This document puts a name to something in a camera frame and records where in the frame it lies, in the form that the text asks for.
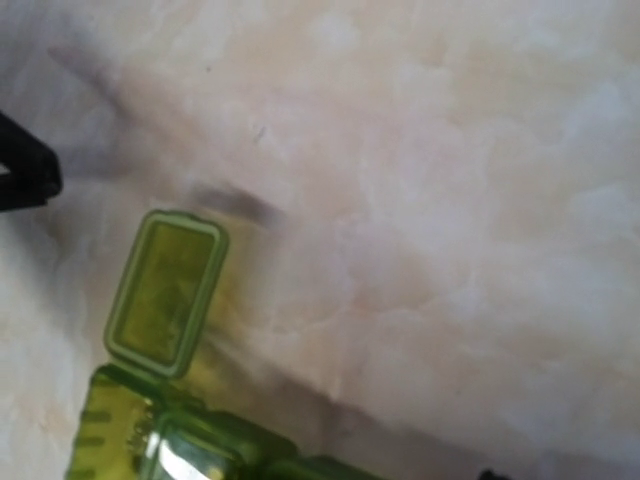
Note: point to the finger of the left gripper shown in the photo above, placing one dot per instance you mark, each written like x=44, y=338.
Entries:
x=33, y=175

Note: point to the green weekly pill organizer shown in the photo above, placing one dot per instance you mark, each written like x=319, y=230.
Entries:
x=146, y=414

